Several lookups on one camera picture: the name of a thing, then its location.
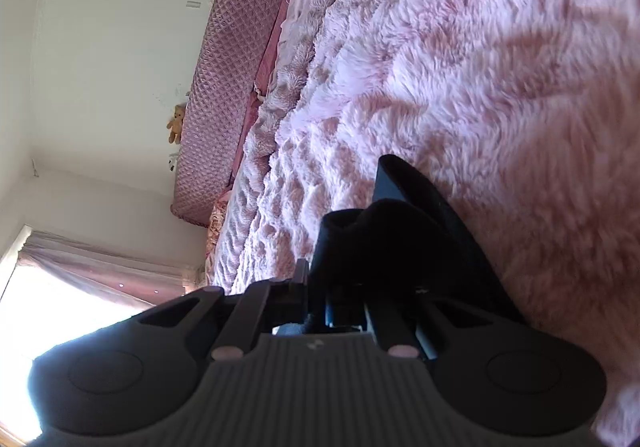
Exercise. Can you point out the pink fluffy blanket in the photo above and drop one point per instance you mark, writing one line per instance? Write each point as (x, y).
(523, 113)

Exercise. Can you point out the dark navy pants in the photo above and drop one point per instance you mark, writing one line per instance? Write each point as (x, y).
(408, 233)

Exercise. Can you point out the pink window curtain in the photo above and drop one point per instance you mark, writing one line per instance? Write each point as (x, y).
(111, 276)

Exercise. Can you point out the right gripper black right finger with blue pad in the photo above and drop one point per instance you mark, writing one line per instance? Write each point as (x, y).
(403, 321)

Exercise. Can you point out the small brown teddy bear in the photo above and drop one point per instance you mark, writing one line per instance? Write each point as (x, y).
(175, 125)

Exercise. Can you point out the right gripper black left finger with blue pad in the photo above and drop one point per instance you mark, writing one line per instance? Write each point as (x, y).
(208, 323)

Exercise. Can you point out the mauve quilted headboard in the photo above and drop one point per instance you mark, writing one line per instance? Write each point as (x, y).
(234, 42)

